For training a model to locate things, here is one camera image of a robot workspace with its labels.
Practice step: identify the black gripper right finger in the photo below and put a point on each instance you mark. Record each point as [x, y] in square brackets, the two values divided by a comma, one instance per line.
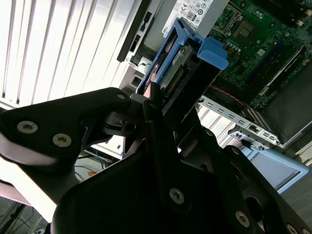
[212, 156]

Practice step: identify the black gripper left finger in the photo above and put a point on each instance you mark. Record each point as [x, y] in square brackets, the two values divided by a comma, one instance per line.
[48, 122]

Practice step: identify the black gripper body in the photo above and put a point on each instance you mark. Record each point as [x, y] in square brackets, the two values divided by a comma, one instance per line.
[109, 207]

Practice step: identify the hard disk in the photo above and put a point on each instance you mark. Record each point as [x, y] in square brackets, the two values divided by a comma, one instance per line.
[212, 52]

